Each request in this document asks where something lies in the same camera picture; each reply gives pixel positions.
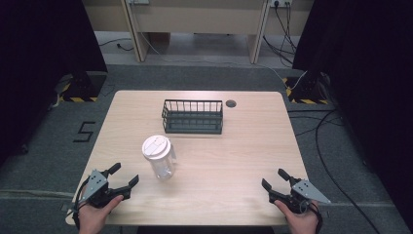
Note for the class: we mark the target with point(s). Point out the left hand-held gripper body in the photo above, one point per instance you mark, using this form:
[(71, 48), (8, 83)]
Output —
[(96, 190)]

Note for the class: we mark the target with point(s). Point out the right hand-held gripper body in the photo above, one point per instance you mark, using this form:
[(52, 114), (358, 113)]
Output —
[(300, 195)]

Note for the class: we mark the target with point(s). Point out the clear pitcher with white lid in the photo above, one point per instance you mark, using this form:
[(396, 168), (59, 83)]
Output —
[(158, 155)]

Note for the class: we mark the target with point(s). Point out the person's left hand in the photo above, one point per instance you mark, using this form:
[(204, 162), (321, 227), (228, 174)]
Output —
[(96, 215)]

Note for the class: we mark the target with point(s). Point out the person's right hand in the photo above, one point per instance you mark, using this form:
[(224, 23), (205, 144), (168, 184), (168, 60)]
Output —
[(300, 220)]

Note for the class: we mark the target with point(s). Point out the black stand base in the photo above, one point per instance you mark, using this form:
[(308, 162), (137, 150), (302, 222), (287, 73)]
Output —
[(307, 89), (82, 85)]

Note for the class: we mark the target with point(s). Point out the black curtain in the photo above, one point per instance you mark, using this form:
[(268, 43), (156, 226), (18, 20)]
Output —
[(45, 71), (363, 91)]

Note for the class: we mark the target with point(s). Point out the beige wooden desk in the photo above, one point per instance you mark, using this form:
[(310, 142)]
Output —
[(198, 19)]

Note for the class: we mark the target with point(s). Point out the white power strip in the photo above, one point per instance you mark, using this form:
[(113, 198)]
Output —
[(280, 3)]

